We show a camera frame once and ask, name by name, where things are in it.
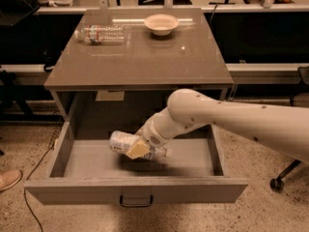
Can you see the clear plastic water bottle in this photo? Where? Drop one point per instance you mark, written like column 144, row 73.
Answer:
column 99, row 34

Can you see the white paper bowl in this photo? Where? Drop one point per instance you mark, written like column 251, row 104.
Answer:
column 161, row 24

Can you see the long white shelf rail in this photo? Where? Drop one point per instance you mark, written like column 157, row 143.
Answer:
column 241, row 73

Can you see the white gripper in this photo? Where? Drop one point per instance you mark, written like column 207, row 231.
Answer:
column 149, row 135

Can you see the blue label plastic bottle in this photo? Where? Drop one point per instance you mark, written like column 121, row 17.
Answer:
column 120, row 142

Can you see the grey cabinet with counter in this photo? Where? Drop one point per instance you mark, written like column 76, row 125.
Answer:
column 108, row 87

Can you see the black drawer handle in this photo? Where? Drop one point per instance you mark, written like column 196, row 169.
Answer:
column 136, row 202

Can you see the tan shoe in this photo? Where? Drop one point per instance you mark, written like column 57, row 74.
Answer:
column 9, row 178

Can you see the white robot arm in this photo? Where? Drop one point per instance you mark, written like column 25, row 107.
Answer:
column 282, row 128

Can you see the open grey top drawer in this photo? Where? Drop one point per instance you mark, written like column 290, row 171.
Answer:
column 82, row 170

